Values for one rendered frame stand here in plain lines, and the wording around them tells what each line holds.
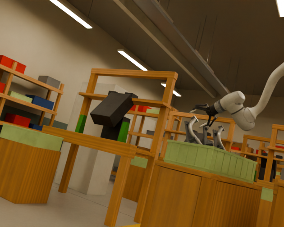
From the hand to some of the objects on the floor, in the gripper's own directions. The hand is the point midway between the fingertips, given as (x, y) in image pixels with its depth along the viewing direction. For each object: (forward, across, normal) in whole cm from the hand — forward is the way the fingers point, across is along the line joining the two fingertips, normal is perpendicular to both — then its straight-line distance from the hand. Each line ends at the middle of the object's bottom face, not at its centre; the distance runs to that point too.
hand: (196, 119), depth 223 cm
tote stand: (+44, -89, +64) cm, 118 cm away
